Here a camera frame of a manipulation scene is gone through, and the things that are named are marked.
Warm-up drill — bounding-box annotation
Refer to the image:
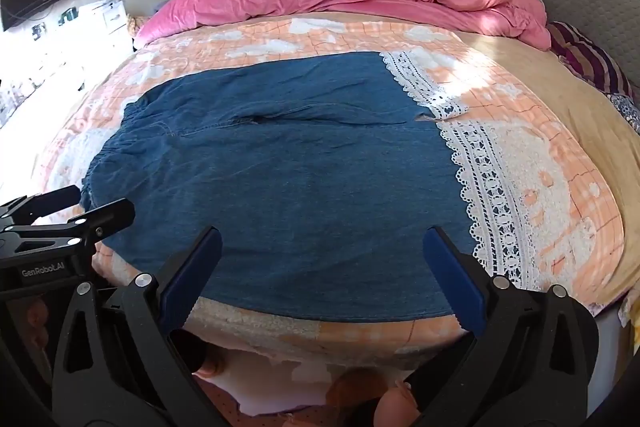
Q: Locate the white dresser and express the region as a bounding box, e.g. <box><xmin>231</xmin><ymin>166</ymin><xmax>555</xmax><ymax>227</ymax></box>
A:
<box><xmin>0</xmin><ymin>0</ymin><xmax>132</xmax><ymax>128</ymax></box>

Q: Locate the white bed base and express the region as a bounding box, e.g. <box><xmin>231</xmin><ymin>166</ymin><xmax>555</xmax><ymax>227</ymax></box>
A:
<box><xmin>590</xmin><ymin>292</ymin><xmax>640</xmax><ymax>389</ymax></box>

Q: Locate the blue patterned pillow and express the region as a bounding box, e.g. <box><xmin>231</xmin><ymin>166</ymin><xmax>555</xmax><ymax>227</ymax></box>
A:
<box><xmin>607</xmin><ymin>94</ymin><xmax>640</xmax><ymax>134</ymax></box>

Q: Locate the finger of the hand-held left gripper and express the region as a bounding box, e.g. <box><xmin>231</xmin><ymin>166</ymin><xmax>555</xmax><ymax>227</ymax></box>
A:
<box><xmin>0</xmin><ymin>185</ymin><xmax>82</xmax><ymax>231</ymax></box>
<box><xmin>0</xmin><ymin>198</ymin><xmax>136</xmax><ymax>259</ymax></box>

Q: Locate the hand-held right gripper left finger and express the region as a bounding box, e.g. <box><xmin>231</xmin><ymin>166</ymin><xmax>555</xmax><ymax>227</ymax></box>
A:
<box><xmin>50</xmin><ymin>226</ymin><xmax>236</xmax><ymax>427</ymax></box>

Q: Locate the person's left hand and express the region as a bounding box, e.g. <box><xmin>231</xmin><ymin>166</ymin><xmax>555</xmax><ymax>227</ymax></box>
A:
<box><xmin>25</xmin><ymin>299</ymin><xmax>54</xmax><ymax>334</ymax></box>

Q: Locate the blue denim pants lace hem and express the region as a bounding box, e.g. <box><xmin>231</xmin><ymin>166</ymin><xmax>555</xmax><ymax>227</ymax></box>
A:
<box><xmin>80</xmin><ymin>48</ymin><xmax>539</xmax><ymax>324</ymax></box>

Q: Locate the purple striped pillow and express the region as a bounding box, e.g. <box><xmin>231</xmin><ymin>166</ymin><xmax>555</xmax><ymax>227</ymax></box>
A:
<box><xmin>547</xmin><ymin>21</ymin><xmax>636</xmax><ymax>100</ymax></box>

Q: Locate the beige bed sheet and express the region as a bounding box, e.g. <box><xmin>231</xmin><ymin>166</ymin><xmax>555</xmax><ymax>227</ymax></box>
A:
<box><xmin>310</xmin><ymin>9</ymin><xmax>640</xmax><ymax>309</ymax></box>

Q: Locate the orange printed blanket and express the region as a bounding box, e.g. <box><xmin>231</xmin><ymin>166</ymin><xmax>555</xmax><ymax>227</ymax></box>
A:
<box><xmin>37</xmin><ymin>13</ymin><xmax>627</xmax><ymax>369</ymax></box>

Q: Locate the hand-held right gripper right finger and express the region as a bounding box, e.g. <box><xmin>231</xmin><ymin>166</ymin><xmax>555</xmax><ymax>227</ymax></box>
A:
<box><xmin>405</xmin><ymin>227</ymin><xmax>601</xmax><ymax>427</ymax></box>

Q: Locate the grey quilted headboard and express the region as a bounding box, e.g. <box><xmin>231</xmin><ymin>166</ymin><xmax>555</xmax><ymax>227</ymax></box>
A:
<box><xmin>500</xmin><ymin>0</ymin><xmax>640</xmax><ymax>108</ymax></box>

